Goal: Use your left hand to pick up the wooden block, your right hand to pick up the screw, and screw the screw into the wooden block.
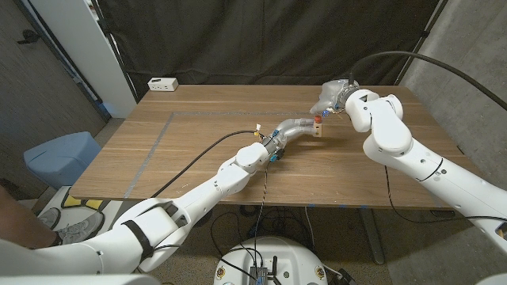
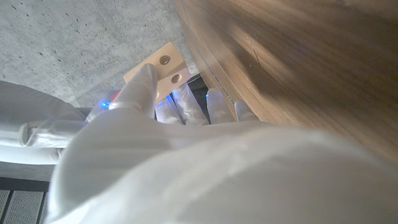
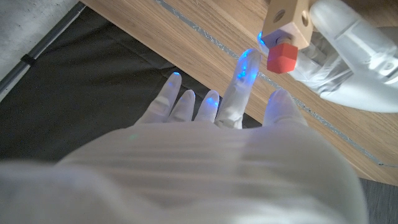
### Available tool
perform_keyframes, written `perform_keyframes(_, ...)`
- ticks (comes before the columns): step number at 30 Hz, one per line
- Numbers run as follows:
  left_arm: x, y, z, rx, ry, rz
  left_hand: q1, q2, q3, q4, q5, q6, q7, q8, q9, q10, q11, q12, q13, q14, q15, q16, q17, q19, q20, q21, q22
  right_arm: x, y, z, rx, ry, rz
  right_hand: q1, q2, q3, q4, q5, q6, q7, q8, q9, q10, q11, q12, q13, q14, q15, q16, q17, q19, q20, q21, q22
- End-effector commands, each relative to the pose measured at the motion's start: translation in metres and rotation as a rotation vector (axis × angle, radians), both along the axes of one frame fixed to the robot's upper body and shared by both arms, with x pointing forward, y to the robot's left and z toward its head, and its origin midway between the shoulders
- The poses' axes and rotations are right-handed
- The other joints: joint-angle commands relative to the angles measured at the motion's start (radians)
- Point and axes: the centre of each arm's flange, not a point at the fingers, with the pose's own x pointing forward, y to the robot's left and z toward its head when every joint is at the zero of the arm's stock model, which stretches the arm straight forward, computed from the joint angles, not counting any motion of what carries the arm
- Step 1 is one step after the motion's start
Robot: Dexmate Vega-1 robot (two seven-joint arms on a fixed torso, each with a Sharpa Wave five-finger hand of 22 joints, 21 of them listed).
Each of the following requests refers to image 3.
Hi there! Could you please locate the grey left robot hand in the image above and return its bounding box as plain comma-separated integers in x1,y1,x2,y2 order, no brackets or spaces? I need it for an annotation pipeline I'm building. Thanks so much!
256,0,398,113

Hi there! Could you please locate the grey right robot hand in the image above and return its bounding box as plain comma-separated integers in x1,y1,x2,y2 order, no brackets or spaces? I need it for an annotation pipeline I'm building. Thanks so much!
0,49,369,224

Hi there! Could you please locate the red-headed wooden screw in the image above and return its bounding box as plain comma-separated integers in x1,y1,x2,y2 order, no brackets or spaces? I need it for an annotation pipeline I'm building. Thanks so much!
266,36,299,75

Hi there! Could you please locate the small wooden block with holes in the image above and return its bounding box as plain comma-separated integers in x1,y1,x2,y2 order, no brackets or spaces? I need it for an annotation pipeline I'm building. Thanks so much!
260,0,315,50

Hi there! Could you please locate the grey tape outline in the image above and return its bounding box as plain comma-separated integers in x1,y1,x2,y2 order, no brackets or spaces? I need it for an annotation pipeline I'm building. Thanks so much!
154,0,398,169

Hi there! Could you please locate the black backdrop curtain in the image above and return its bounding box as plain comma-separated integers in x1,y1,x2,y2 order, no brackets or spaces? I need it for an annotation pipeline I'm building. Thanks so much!
0,6,264,162

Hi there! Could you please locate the black backdrop stand pole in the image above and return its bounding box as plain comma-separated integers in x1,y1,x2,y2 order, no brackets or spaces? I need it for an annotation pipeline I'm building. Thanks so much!
0,1,87,94

